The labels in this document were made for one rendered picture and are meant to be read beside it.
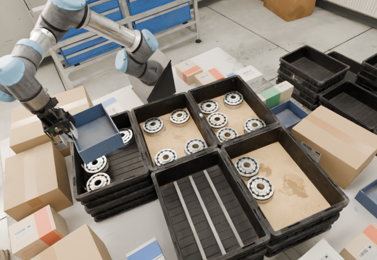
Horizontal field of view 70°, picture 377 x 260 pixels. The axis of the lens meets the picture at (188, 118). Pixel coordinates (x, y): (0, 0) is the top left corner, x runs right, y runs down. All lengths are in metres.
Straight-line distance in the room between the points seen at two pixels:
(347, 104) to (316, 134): 0.97
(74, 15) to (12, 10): 2.56
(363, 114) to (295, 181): 1.15
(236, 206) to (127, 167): 0.51
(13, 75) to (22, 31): 3.03
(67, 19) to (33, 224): 0.82
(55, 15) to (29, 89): 0.46
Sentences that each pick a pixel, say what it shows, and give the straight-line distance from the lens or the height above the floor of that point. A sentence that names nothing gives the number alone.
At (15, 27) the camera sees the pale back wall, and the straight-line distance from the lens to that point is 3.83.
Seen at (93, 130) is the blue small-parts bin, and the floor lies 1.07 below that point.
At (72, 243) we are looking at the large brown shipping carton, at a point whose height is 0.90.
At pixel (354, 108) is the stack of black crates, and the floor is 0.38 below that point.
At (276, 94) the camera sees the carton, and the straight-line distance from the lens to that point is 1.54.
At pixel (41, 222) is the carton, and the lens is 1.26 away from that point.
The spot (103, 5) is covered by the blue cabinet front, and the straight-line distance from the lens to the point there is 2.98.
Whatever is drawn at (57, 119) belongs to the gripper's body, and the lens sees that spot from 0.92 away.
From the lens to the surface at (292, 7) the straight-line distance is 3.98.
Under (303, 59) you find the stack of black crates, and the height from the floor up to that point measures 0.49.
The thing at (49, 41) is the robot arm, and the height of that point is 1.33.
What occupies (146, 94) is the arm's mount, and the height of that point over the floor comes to 0.81.
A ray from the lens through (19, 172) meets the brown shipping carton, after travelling 1.46.
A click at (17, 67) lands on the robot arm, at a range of 0.83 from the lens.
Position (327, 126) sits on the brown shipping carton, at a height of 0.86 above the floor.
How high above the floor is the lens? 1.82
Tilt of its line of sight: 45 degrees down
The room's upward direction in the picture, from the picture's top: 9 degrees counter-clockwise
